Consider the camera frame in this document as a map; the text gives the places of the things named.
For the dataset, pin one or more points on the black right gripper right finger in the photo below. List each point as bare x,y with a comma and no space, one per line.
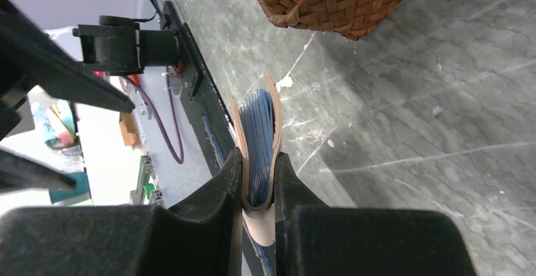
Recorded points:
313,238

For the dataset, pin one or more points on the blue credit cards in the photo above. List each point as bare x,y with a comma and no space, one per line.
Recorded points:
257,121

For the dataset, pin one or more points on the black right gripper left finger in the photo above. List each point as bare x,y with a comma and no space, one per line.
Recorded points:
108,240

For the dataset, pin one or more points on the tan leather card holder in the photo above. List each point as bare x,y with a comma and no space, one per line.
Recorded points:
260,221

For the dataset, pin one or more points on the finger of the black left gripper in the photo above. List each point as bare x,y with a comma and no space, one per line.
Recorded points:
30,58

